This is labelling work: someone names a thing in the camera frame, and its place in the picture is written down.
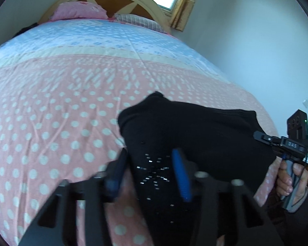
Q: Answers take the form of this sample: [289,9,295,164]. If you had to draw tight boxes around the right forearm dark sleeve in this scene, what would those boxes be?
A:
[264,189,308,245]

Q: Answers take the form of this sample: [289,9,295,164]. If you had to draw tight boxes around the black bag beside bed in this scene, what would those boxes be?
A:
[14,23,39,37]

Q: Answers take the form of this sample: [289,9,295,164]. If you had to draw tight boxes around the yellow curtain right panel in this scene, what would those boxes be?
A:
[170,0,196,32]

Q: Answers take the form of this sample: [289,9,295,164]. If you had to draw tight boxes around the bed with polka dot sheet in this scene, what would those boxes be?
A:
[0,19,277,245]

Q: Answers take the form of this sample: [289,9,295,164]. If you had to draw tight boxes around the cream wooden headboard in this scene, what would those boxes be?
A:
[39,0,171,33]

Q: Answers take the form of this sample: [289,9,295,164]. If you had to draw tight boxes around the black pants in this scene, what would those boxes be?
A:
[118,92,282,245]

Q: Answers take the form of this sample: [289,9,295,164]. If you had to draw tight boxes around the person right hand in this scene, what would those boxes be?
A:
[276,161,308,205]

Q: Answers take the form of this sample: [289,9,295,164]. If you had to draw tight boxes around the striped grey pillow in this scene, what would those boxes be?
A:
[113,14,167,34]

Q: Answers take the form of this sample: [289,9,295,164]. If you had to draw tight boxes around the pink pillow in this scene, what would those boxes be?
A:
[49,1,108,21]

